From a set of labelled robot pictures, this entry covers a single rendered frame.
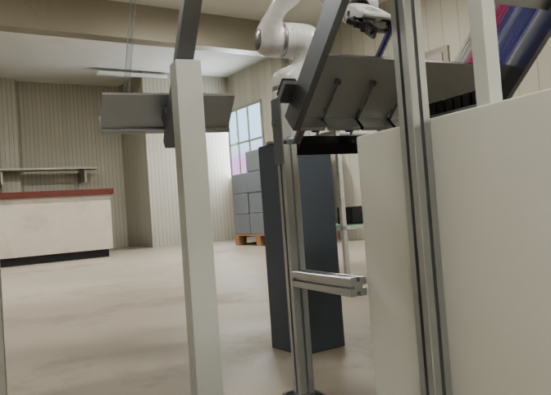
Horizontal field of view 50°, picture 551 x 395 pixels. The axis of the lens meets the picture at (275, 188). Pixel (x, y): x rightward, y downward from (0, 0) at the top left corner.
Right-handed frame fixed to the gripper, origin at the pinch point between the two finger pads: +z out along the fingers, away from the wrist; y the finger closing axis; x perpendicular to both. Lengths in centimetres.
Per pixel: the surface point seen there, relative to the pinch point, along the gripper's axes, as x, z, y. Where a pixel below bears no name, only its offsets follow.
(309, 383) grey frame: 77, 42, -23
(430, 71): 9.6, 0.3, 17.5
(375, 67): 9.2, 0.4, -0.8
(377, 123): 25.7, -0.1, 6.1
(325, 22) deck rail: -2.3, 3.4, -21.0
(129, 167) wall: 533, -785, 148
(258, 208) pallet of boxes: 408, -470, 247
